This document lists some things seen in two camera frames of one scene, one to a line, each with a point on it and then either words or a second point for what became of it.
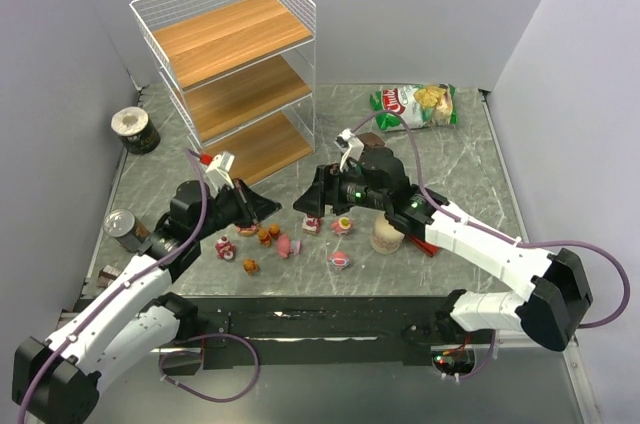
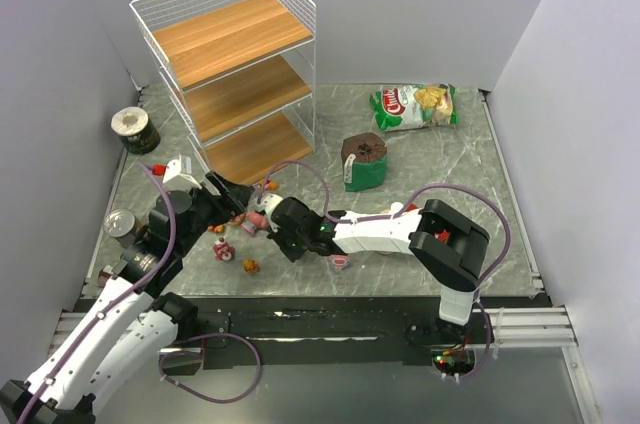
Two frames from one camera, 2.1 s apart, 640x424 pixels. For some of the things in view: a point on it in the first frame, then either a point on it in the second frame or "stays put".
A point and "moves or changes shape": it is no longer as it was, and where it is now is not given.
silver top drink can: [125, 228] stays put
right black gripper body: [329, 189] -> [279, 217]
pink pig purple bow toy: [286, 246] moves or changes shape
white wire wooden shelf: [237, 55] stays put
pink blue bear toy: [339, 259] stays put
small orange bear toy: [250, 266] stays put
